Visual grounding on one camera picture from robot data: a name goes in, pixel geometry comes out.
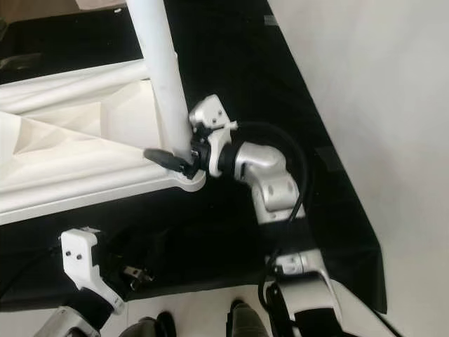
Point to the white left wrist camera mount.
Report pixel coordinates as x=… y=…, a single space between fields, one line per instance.
x=81 y=253

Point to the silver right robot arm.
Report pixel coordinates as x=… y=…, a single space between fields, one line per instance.
x=273 y=189

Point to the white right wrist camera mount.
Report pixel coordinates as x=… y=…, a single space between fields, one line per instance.
x=207 y=112

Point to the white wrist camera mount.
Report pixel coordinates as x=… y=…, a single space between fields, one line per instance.
x=207 y=112
x=81 y=253

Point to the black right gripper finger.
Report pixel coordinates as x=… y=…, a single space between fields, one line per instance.
x=165 y=158

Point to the white plastic table top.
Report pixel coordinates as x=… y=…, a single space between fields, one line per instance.
x=84 y=140

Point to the grey tape strip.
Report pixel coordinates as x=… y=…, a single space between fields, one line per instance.
x=24 y=62

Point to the pink patterned cloth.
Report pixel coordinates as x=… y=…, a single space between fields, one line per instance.
x=105 y=3

